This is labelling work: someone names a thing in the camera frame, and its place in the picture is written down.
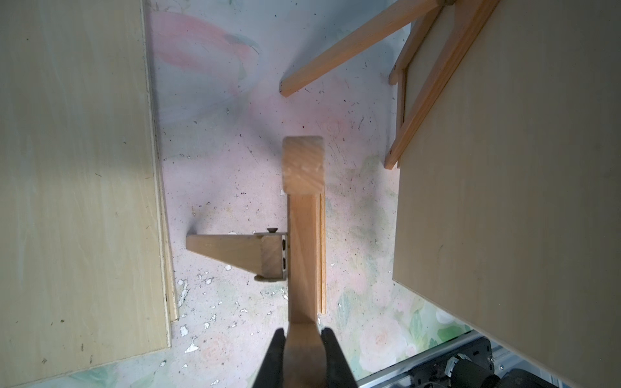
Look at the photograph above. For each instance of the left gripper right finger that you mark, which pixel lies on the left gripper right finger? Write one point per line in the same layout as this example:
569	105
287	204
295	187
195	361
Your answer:
339	374

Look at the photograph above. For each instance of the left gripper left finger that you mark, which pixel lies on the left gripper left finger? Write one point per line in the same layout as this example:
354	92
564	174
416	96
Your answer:
270	374

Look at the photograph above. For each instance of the wooden easel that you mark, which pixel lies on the wooden easel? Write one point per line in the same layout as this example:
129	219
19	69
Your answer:
295	256
442	33

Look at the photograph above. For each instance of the wooden canvas board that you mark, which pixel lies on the wooden canvas board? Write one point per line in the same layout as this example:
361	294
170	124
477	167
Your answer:
82	260
164	233
509	191

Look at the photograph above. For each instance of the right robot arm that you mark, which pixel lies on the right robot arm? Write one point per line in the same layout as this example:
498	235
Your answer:
470	365

